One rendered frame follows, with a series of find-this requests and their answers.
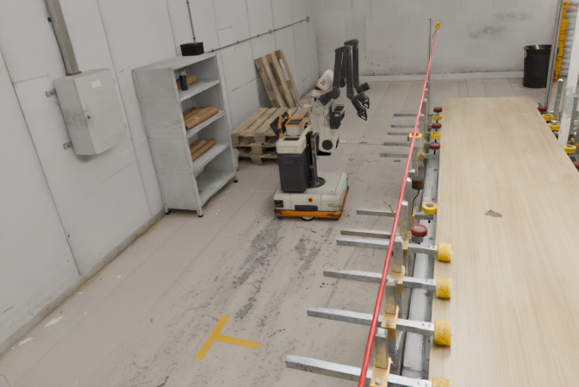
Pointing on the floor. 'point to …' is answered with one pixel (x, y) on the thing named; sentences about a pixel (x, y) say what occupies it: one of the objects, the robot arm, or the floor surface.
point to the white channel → (570, 88)
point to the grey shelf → (176, 184)
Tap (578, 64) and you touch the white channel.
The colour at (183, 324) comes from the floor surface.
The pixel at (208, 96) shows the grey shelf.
